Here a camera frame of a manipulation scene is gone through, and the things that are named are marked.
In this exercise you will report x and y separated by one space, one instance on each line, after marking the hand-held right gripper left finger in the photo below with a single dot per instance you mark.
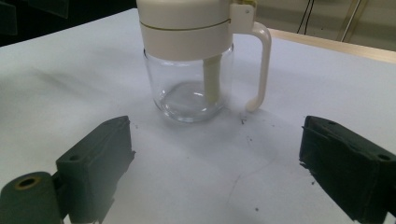
93 168

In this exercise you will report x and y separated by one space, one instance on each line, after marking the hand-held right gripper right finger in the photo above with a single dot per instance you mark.
348 168

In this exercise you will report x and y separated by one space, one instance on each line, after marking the glass jar with cream lid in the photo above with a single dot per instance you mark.
193 62

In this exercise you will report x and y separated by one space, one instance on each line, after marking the metal stand leg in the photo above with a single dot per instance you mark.
351 20

